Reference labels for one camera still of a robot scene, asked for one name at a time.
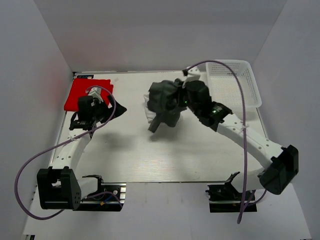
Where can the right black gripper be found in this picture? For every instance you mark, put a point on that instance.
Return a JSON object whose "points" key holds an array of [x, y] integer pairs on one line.
{"points": [[185, 88]]}

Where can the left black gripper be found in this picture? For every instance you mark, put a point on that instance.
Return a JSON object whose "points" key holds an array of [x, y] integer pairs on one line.
{"points": [[119, 110]]}

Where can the white t-shirt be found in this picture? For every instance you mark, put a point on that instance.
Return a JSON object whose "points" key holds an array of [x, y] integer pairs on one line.
{"points": [[150, 115]]}

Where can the dark grey t-shirt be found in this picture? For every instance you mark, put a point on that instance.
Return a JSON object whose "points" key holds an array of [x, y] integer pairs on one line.
{"points": [[162, 102]]}

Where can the white plastic basket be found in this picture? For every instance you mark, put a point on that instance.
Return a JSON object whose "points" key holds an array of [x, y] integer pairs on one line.
{"points": [[226, 89]]}

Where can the folded red t-shirt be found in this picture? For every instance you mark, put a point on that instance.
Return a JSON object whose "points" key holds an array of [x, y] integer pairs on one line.
{"points": [[78, 89]]}

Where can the blue label sticker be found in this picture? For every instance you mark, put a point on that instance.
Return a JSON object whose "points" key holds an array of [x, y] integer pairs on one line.
{"points": [[86, 76]]}

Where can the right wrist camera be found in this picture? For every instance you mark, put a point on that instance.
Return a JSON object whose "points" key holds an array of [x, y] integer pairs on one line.
{"points": [[193, 75]]}

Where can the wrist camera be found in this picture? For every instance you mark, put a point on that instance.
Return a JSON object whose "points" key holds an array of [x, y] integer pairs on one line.
{"points": [[193, 75], [95, 92]]}

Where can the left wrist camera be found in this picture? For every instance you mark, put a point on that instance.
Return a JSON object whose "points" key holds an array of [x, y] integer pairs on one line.
{"points": [[95, 92]]}

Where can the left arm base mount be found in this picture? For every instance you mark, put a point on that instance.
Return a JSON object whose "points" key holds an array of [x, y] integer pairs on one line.
{"points": [[100, 196]]}

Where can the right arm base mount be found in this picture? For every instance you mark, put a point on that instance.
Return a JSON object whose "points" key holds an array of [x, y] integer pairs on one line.
{"points": [[224, 198]]}

